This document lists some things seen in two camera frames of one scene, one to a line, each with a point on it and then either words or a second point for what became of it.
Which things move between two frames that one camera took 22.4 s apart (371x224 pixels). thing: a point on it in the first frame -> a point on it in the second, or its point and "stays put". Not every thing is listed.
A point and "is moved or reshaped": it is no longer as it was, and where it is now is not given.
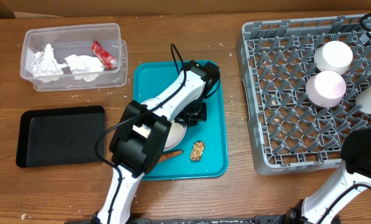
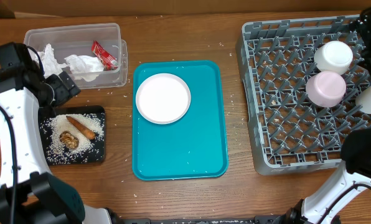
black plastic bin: [61, 136] stays put
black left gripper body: [195, 111] -> [61, 94]
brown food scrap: [197, 149] -> [70, 141]
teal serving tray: [205, 144] stays put
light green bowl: [333, 56] stays put
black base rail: [231, 219] stays put
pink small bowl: [326, 89] stays put
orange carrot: [167, 155] -> [81, 129]
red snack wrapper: [109, 61] stays put
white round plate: [177, 132] is moved or reshaped
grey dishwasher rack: [289, 131] stays put
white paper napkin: [84, 66] stays put
